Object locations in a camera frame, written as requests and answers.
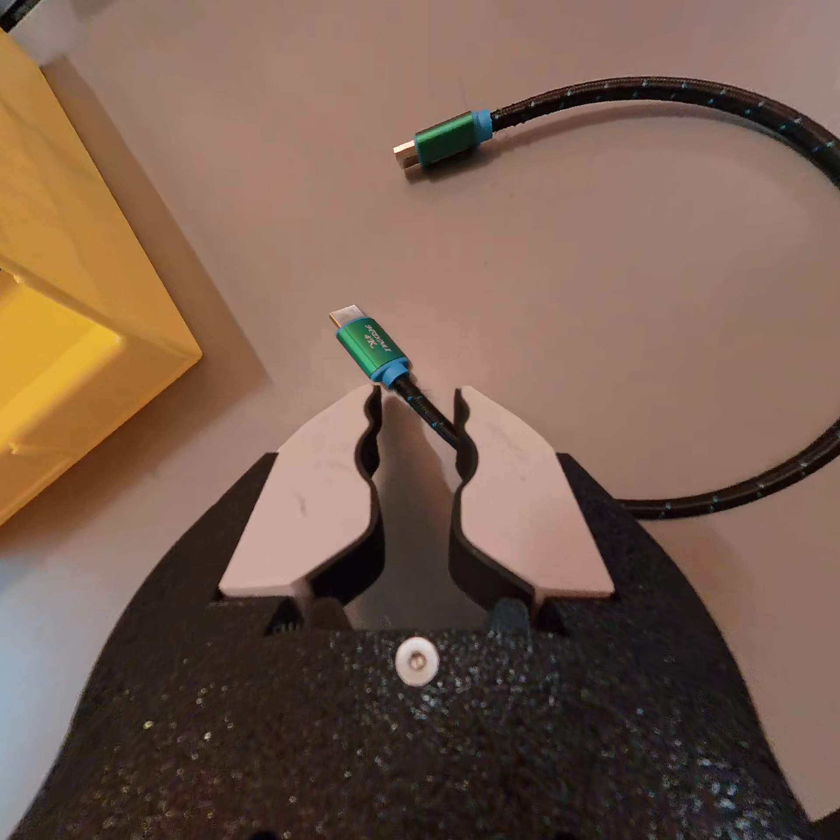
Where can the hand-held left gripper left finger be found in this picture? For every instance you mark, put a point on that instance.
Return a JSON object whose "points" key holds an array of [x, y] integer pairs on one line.
{"points": [[295, 505]]}

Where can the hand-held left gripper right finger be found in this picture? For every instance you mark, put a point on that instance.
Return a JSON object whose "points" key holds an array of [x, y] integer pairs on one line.
{"points": [[531, 512]]}

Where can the yellow plastic bin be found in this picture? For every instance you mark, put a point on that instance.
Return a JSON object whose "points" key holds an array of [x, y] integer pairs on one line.
{"points": [[79, 229]]}

